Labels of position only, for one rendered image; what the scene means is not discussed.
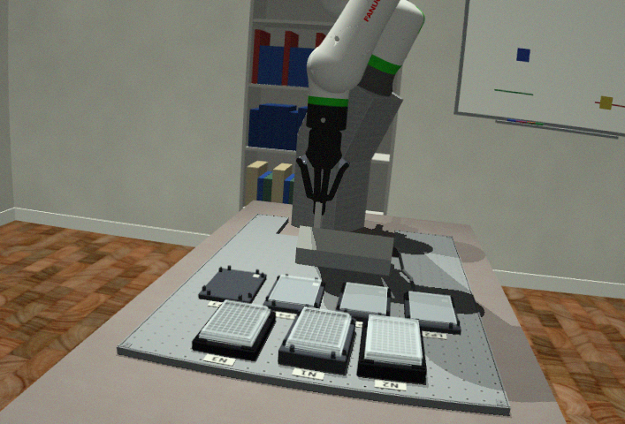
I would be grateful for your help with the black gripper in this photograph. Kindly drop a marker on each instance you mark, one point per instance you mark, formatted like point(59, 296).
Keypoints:
point(323, 153)

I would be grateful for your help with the grey button panel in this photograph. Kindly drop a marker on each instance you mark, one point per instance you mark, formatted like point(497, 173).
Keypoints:
point(347, 250)

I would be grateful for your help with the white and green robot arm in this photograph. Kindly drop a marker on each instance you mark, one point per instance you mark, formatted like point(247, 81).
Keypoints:
point(338, 64)

